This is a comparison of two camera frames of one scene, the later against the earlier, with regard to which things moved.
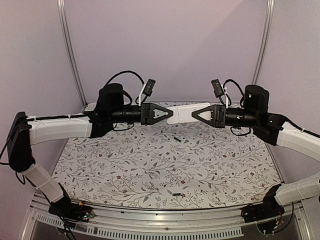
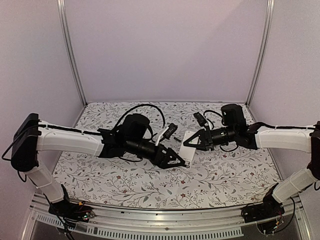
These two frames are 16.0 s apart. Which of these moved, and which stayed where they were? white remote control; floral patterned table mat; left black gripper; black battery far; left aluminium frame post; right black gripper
Moved: right black gripper; white remote control; left black gripper
Stayed: black battery far; floral patterned table mat; left aluminium frame post
